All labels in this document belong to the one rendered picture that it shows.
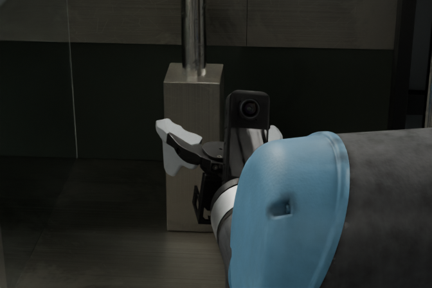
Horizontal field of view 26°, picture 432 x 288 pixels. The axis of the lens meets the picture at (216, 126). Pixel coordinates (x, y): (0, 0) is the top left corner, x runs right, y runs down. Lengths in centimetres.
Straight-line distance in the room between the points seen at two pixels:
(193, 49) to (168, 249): 33
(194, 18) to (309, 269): 96
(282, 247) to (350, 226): 4
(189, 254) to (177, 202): 9
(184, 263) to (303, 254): 98
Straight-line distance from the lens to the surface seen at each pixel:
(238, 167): 101
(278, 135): 113
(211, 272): 148
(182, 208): 156
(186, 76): 149
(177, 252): 153
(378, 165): 55
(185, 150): 106
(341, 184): 54
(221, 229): 93
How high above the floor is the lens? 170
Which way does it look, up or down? 24 degrees down
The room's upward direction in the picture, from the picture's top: straight up
